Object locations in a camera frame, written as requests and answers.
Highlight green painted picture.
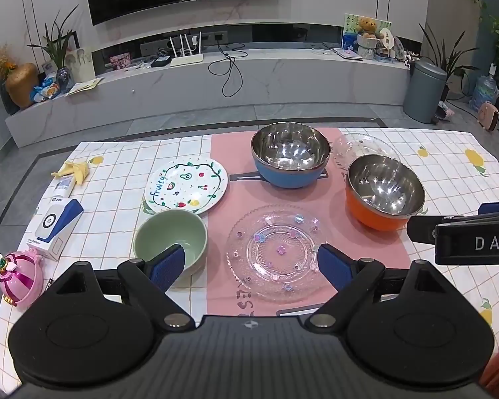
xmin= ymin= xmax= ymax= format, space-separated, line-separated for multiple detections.
xmin=342 ymin=13 xmax=394 ymax=57

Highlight blue glass jar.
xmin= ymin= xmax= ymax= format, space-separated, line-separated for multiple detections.
xmin=56 ymin=67 xmax=73 ymax=92

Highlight white tube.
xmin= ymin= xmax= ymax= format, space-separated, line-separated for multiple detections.
xmin=52 ymin=176 xmax=76 ymax=200

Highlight white checked lemon tablecloth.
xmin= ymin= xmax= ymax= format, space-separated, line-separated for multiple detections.
xmin=0 ymin=127 xmax=499 ymax=395

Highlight white picture frame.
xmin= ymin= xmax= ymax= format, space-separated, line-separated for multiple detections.
xmin=65 ymin=47 xmax=95 ymax=84

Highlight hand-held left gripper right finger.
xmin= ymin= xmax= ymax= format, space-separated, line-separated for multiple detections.
xmin=307 ymin=243 xmax=447 ymax=330

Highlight blue snack bags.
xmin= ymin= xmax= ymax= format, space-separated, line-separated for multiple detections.
xmin=30 ymin=72 xmax=63 ymax=102

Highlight white and blue box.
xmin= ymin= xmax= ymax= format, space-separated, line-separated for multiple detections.
xmin=26 ymin=197 xmax=85 ymax=262

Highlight white fruit pattern plate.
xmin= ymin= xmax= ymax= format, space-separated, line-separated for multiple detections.
xmin=143 ymin=156 xmax=229 ymax=215

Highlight small clear glass plate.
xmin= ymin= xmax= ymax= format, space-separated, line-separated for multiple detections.
xmin=332 ymin=132 xmax=401 ymax=175

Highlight pink round toy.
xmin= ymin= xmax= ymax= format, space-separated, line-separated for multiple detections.
xmin=0 ymin=247 xmax=45 ymax=309

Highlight pink photo card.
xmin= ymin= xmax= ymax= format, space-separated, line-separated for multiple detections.
xmin=109 ymin=53 xmax=132 ymax=71

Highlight white marble television cabinet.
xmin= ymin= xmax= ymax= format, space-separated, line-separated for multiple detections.
xmin=4 ymin=48 xmax=412 ymax=148

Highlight brown teddy bear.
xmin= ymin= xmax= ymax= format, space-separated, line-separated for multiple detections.
xmin=355 ymin=16 xmax=378 ymax=39

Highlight gold vase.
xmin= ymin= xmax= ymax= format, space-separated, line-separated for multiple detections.
xmin=5 ymin=63 xmax=40 ymax=109

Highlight white router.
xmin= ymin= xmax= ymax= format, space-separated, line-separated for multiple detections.
xmin=168 ymin=33 xmax=204 ymax=67

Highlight large clear glass plate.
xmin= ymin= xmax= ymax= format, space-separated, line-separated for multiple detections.
xmin=226 ymin=204 xmax=342 ymax=303

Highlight large water bottle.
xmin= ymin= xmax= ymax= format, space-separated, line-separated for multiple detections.
xmin=469 ymin=63 xmax=499 ymax=112

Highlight black cable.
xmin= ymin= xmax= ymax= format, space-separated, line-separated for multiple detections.
xmin=208 ymin=42 xmax=248 ymax=98

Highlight loose papers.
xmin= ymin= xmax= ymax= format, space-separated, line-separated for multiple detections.
xmin=66 ymin=77 xmax=104 ymax=97

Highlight tall leafy floor plant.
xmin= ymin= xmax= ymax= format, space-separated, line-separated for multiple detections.
xmin=418 ymin=23 xmax=479 ymax=92

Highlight blue steel bowl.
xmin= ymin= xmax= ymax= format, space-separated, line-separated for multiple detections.
xmin=250 ymin=122 xmax=331 ymax=189

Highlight pink placemat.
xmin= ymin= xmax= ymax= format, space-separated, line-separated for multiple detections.
xmin=206 ymin=127 xmax=418 ymax=321

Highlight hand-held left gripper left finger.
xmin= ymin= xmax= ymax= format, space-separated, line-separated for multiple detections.
xmin=50 ymin=244 xmax=194 ymax=333

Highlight banana peel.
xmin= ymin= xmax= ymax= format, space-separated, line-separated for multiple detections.
xmin=51 ymin=160 xmax=92 ymax=186

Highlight green ceramic bowl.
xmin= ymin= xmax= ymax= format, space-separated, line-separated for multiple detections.
xmin=133 ymin=209 xmax=209 ymax=275

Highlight small pink appliance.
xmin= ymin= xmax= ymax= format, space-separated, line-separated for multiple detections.
xmin=477 ymin=100 xmax=499 ymax=127

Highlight green potted plant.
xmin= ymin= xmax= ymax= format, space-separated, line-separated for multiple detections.
xmin=27 ymin=4 xmax=80 ymax=71

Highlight orange steel bowl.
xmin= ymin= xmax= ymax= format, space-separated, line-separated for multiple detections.
xmin=344 ymin=155 xmax=425 ymax=231

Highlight grey trash can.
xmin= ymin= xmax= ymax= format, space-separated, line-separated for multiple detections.
xmin=403 ymin=59 xmax=447 ymax=123

